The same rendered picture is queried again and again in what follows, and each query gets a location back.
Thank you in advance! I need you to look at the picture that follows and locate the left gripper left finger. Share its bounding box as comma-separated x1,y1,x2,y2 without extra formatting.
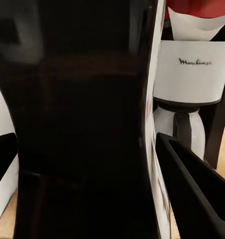
0,132,17,181

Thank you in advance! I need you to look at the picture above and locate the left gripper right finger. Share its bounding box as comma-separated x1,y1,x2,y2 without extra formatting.
155,132,225,239

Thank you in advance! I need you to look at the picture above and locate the bottle of coffee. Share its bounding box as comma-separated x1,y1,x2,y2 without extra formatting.
0,0,172,239

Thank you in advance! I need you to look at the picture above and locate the paper coffee filter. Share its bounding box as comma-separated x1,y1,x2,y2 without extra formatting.
168,8,225,41

